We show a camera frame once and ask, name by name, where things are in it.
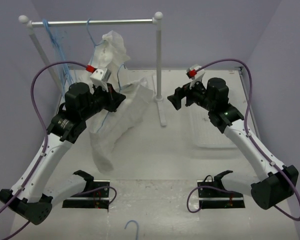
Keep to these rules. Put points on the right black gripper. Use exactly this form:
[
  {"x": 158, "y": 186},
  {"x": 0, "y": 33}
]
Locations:
[{"x": 181, "y": 92}]

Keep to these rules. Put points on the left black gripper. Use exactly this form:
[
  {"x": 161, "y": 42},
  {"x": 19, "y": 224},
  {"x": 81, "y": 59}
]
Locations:
[{"x": 114, "y": 98}]

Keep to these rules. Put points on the white skirt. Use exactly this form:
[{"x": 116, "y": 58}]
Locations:
[{"x": 107, "y": 127}]

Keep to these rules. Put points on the blue wire hanger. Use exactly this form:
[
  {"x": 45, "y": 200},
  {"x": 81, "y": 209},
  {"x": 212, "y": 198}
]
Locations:
[{"x": 123, "y": 79}]

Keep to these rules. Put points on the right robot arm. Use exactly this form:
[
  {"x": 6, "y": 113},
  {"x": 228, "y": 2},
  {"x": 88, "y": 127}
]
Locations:
[{"x": 275, "y": 182}]

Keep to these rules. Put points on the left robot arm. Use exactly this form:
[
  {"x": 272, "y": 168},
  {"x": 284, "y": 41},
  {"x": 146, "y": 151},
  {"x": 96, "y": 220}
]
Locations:
[{"x": 29, "y": 197}]

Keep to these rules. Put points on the blue hanger holding garment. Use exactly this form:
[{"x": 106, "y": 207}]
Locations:
[{"x": 95, "y": 45}]

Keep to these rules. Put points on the clear plastic basket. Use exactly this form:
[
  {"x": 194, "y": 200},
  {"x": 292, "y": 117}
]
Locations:
[{"x": 204, "y": 134}]

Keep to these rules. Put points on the bundle of blue hangers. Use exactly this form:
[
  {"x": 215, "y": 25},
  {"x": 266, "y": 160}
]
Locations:
[{"x": 63, "y": 71}]

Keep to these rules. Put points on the white and silver clothes rack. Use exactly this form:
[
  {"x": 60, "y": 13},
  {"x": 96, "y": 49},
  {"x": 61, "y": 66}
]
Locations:
[{"x": 156, "y": 20}]

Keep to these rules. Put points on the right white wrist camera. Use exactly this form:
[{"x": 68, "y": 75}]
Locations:
[{"x": 195, "y": 73}]

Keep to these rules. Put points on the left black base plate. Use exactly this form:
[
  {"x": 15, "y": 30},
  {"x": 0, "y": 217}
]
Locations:
[{"x": 94, "y": 200}]

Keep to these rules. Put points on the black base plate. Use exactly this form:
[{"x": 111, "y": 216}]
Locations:
[
  {"x": 214, "y": 199},
  {"x": 94, "y": 200}
]

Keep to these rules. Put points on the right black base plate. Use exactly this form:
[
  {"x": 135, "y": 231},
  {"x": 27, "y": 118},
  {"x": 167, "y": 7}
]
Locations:
[{"x": 214, "y": 199}]

